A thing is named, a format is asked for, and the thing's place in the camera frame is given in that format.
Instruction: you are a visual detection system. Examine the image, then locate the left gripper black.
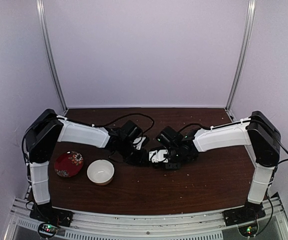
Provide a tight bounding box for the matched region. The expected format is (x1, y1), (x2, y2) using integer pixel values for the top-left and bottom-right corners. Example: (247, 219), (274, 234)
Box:
(119, 141), (150, 168)

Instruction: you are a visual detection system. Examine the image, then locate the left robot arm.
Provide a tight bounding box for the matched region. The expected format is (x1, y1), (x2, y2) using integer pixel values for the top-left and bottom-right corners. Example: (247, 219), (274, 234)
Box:
(22, 109), (148, 222)

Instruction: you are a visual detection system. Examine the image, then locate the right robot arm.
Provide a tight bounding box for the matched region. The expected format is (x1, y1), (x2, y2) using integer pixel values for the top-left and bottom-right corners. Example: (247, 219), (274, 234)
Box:
(148, 111), (281, 221)

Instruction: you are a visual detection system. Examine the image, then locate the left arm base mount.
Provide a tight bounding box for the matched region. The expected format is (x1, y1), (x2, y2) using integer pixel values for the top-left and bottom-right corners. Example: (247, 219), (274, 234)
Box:
(29, 200), (73, 240)

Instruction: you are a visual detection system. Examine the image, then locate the right aluminium frame post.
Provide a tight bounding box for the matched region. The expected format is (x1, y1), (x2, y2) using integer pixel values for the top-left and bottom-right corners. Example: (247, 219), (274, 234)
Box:
(225, 0), (256, 112)

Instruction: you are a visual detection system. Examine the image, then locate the white ceramic bowl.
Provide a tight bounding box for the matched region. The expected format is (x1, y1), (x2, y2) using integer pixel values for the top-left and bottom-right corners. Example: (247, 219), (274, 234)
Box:
(86, 159), (115, 186)

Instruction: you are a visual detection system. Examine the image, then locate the aluminium front rail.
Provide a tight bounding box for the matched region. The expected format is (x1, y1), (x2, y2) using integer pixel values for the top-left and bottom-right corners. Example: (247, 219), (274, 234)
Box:
(3, 194), (288, 240)

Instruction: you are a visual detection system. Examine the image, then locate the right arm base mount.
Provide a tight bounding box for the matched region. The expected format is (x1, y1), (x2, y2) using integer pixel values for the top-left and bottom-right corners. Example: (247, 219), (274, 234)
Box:
(223, 201), (266, 238)

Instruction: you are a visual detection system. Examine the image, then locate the left aluminium frame post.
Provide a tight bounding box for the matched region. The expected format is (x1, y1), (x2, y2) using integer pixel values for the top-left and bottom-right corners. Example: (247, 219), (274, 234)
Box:
(36, 0), (68, 113)

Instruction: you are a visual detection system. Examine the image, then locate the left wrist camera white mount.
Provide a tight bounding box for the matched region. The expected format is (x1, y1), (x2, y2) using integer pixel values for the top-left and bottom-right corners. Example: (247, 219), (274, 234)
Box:
(133, 135), (149, 150)

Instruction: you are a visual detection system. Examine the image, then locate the red floral plate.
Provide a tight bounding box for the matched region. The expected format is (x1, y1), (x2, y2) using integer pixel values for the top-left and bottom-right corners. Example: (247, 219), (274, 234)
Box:
(53, 151), (84, 178)

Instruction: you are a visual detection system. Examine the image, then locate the aluminium frame post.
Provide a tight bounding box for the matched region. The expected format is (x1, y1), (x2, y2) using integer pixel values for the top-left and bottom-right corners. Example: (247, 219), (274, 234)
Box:
(225, 0), (256, 112)
(36, 0), (68, 113)

